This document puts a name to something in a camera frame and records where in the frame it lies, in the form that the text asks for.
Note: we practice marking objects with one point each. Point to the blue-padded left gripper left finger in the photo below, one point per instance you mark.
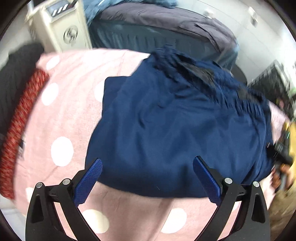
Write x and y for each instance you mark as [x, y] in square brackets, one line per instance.
[43, 222]

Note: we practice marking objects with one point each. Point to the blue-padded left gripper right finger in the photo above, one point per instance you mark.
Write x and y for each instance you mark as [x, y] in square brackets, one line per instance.
[252, 220]

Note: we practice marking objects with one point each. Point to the navy blue padded jacket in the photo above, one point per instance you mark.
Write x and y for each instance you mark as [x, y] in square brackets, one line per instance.
[170, 110]

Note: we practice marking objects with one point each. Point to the person's right hand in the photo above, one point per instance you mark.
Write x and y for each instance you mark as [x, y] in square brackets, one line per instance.
[276, 179]

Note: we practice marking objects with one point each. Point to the yellow cloth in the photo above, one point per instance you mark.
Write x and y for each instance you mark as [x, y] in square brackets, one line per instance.
[288, 134]

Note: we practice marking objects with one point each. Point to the person in beige sweater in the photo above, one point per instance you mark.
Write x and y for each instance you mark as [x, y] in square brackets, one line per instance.
[281, 207]

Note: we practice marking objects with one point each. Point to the pink polka dot bedsheet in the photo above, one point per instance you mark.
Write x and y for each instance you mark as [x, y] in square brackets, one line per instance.
[57, 138]

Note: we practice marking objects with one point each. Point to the black round stool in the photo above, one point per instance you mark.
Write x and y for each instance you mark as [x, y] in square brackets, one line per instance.
[238, 74]

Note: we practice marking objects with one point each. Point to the red floral folded cloth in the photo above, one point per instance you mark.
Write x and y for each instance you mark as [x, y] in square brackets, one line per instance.
[19, 120]

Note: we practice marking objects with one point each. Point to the black knitted folded garment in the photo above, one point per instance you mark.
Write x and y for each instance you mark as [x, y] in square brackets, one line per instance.
[14, 76]

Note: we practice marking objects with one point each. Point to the dark teal bed with blankets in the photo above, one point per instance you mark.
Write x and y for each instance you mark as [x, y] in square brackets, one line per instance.
[146, 25]

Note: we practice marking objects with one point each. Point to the cream machine with display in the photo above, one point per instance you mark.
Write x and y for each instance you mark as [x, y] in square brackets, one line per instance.
[59, 25]

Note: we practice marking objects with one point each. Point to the black wire rack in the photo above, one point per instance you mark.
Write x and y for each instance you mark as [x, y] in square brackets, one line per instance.
[273, 83]

